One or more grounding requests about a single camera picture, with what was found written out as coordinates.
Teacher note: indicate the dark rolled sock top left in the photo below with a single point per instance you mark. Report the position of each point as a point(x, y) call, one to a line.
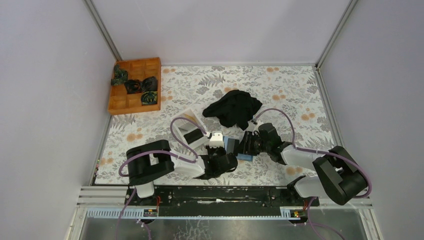
point(120, 76)

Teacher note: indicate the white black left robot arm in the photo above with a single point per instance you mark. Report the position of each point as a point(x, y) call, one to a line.
point(146, 163)

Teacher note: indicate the dark rolled sock middle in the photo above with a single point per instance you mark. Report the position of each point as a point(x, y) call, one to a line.
point(133, 86)

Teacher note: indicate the black card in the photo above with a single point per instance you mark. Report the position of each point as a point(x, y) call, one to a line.
point(193, 135)

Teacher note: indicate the black crumpled cloth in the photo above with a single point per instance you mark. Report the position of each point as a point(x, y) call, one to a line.
point(235, 108)

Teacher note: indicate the wooden compartment tray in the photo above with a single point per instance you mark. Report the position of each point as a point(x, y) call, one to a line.
point(120, 102)

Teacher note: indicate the blue leather card holder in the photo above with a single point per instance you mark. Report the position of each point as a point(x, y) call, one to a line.
point(231, 145)

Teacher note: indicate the dark rolled sock right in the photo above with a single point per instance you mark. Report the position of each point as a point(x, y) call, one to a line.
point(149, 84)

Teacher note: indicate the dark rolled sock bottom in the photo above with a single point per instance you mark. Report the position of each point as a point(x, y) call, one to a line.
point(149, 98)

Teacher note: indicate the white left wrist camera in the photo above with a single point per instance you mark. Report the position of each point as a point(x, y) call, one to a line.
point(216, 140)

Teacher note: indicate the floral patterned table mat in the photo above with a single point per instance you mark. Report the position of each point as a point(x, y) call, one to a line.
point(290, 95)

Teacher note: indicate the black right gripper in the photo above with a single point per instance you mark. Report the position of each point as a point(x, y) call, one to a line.
point(248, 138)

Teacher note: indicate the stack of credit cards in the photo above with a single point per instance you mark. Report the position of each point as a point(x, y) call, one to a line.
point(191, 117)

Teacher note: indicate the white plastic card box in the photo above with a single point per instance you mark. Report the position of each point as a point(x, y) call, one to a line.
point(181, 127)

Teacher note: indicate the dark rolled sock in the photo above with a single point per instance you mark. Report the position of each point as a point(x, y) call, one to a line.
point(120, 76)
point(149, 98)
point(133, 86)
point(149, 84)

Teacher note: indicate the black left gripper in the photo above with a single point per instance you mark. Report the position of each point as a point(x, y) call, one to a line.
point(219, 150)

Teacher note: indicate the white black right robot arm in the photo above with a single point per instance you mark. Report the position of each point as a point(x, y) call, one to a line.
point(337, 177)

